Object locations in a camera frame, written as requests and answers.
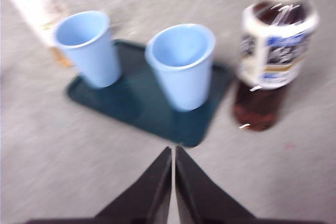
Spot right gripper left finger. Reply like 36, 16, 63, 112
91, 146, 173, 224

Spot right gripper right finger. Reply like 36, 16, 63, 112
175, 145, 264, 224

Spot dark oolong tea bottle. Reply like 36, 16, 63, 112
232, 0, 320, 132

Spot pale jasmine tea bottle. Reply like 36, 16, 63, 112
0, 0, 75, 68

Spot blue ribbed plastic cup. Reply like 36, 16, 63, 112
144, 23, 216, 111
53, 10, 123, 88

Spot dark blue flat tray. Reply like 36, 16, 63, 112
65, 39, 234, 148

